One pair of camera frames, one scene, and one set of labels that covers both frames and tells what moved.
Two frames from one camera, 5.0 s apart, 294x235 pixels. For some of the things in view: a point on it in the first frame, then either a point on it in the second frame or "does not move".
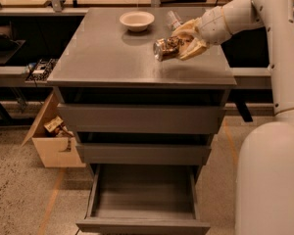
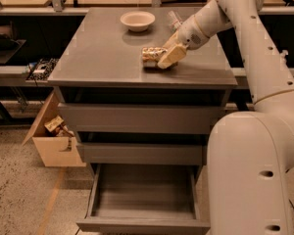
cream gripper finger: x=195 y=47 → x=174 y=54
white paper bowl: x=137 y=21 does not move
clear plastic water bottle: x=173 y=20 does not move
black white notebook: x=42 y=69 does not move
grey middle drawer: x=144 y=153 does not move
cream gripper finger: x=188 y=27 → x=172 y=40
